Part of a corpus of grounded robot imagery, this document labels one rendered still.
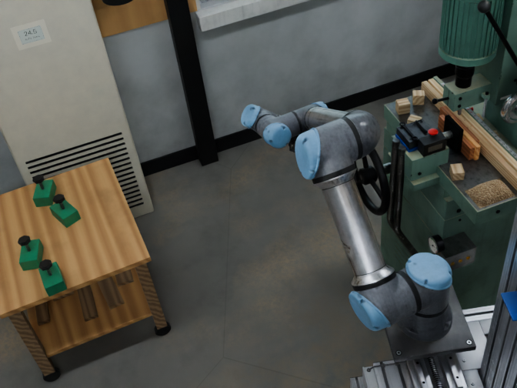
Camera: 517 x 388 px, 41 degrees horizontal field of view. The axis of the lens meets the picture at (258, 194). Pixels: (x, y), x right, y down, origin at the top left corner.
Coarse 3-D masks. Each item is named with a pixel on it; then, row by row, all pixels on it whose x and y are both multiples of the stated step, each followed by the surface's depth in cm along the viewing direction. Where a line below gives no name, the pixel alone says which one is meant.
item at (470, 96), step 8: (472, 80) 225; (480, 80) 224; (488, 80) 224; (448, 88) 223; (456, 88) 223; (472, 88) 222; (480, 88) 222; (488, 88) 223; (448, 96) 225; (456, 96) 221; (464, 96) 222; (472, 96) 224; (480, 96) 225; (448, 104) 227; (456, 104) 223; (464, 104) 224; (472, 104) 226
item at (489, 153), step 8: (424, 88) 248; (432, 88) 245; (432, 96) 244; (440, 96) 241; (440, 104) 240; (456, 112) 234; (472, 128) 228; (480, 136) 224; (480, 144) 223; (488, 144) 221; (488, 152) 220; (496, 152) 218; (488, 160) 221; (496, 160) 216; (504, 160) 215; (496, 168) 218; (504, 168) 214; (512, 168) 212; (504, 176) 215; (512, 176) 210; (512, 184) 212
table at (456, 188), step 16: (384, 112) 250; (416, 112) 243; (432, 112) 242; (432, 128) 236; (448, 144) 229; (448, 160) 224; (464, 160) 223; (480, 160) 222; (432, 176) 223; (448, 176) 218; (464, 176) 217; (480, 176) 217; (496, 176) 216; (448, 192) 221; (464, 192) 212; (464, 208) 213; (496, 208) 208; (512, 208) 211
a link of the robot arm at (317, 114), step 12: (312, 108) 207; (324, 108) 202; (300, 120) 209; (312, 120) 202; (324, 120) 194; (360, 120) 172; (372, 120) 174; (300, 132) 211; (360, 132) 170; (372, 132) 172; (372, 144) 173
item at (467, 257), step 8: (464, 232) 238; (448, 240) 236; (456, 240) 235; (464, 240) 235; (448, 248) 233; (456, 248) 233; (464, 248) 233; (472, 248) 232; (440, 256) 234; (448, 256) 231; (456, 256) 232; (464, 256) 234; (472, 256) 235; (456, 264) 235; (464, 264) 237
